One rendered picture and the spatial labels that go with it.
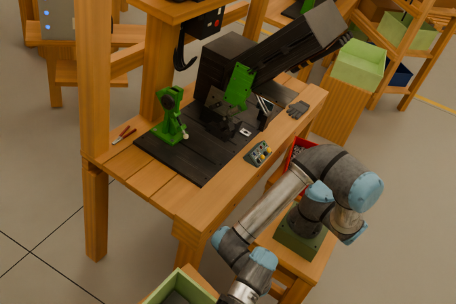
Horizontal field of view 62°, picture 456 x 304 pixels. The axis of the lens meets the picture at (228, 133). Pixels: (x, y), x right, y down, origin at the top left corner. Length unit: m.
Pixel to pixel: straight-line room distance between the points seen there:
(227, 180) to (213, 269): 0.91
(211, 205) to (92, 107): 0.64
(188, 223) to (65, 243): 1.19
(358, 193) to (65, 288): 1.82
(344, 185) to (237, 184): 0.77
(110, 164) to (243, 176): 0.62
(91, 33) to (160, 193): 0.71
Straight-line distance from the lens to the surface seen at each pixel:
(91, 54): 1.51
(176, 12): 1.61
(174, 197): 1.70
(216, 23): 1.91
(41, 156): 3.13
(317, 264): 1.72
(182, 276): 1.41
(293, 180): 1.15
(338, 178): 1.12
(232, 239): 1.16
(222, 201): 1.70
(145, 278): 2.48
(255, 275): 1.04
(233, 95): 1.94
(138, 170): 1.79
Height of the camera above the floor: 2.18
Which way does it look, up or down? 39 degrees down
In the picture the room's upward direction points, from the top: 15 degrees clockwise
